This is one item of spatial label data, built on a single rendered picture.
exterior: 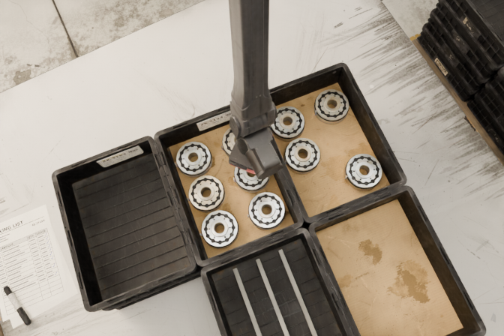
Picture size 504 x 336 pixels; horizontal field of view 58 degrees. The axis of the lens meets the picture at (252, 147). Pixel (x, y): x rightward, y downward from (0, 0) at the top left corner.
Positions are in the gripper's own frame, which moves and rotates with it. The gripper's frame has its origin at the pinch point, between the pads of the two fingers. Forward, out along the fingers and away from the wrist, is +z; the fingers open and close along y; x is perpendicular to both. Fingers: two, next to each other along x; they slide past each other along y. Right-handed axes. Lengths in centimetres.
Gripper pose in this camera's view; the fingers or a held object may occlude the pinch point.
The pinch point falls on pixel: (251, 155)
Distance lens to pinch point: 110.3
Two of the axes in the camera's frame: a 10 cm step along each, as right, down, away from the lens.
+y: 4.0, -8.8, 2.7
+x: -9.2, -3.7, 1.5
